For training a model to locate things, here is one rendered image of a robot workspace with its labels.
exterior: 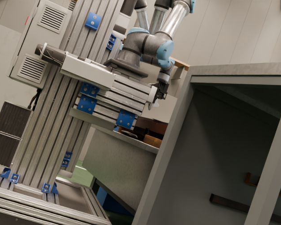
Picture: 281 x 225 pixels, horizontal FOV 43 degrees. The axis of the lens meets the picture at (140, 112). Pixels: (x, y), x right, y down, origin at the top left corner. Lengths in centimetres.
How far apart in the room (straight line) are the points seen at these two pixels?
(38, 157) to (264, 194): 142
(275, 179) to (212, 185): 68
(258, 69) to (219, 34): 585
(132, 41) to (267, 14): 580
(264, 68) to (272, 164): 31
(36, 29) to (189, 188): 118
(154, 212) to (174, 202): 10
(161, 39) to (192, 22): 485
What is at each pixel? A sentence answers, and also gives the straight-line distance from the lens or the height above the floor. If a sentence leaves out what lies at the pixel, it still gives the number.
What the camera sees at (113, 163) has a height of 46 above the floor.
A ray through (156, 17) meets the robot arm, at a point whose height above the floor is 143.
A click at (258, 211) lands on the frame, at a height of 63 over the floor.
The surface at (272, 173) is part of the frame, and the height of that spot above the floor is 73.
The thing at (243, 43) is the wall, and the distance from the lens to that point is 725.
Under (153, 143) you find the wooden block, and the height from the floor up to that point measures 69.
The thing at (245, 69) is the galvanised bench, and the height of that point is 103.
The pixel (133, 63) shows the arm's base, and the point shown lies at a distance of 197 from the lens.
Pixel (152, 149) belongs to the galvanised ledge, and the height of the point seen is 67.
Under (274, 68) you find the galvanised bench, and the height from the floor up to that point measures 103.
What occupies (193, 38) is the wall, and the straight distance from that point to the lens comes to 679.
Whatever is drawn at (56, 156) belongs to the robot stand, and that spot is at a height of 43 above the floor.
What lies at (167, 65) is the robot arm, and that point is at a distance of 225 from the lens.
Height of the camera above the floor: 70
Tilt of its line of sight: 4 degrees up
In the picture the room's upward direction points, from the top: 20 degrees clockwise
